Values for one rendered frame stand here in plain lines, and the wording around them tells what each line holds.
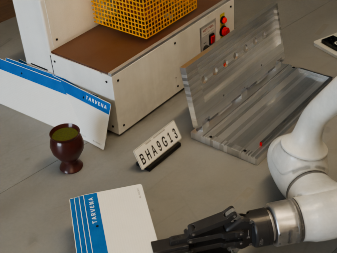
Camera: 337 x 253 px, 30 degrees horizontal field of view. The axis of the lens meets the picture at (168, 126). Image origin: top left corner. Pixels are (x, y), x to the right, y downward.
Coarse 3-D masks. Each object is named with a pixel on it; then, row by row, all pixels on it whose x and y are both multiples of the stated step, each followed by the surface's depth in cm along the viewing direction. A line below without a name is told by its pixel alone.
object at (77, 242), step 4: (72, 200) 136; (72, 204) 135; (72, 208) 134; (72, 212) 133; (72, 216) 132; (72, 220) 131; (76, 220) 131; (76, 224) 130; (76, 228) 129; (76, 232) 128; (76, 236) 127; (76, 240) 126; (76, 244) 125; (76, 248) 125; (80, 248) 124; (76, 252) 124; (80, 252) 124
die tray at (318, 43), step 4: (328, 36) 206; (336, 36) 205; (316, 40) 204; (320, 40) 204; (316, 44) 202; (320, 44) 202; (320, 48) 201; (324, 48) 199; (328, 48) 199; (328, 52) 198; (332, 52) 197; (336, 52) 197; (336, 56) 195
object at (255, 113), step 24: (288, 72) 187; (240, 96) 177; (264, 96) 177; (288, 96) 177; (216, 120) 169; (240, 120) 169; (264, 120) 168; (216, 144) 162; (240, 144) 160; (264, 144) 159
